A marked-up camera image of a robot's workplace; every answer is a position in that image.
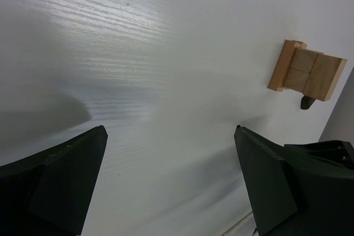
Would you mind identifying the wide light wood block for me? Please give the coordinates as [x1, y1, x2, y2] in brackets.
[303, 54, 347, 102]

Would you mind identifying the long wood block printed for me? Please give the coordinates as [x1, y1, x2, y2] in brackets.
[268, 40, 302, 91]

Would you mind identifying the light wood cube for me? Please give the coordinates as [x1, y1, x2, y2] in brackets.
[290, 48, 320, 73]
[283, 69, 309, 93]

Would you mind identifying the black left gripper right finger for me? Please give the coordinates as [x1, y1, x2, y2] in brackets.
[234, 126, 353, 235]

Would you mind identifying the long wood block plain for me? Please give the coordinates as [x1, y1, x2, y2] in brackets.
[294, 41, 307, 49]

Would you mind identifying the dark brown half-round block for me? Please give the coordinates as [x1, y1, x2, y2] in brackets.
[300, 96, 316, 110]

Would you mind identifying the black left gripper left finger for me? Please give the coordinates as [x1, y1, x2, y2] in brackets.
[1, 125, 108, 235]

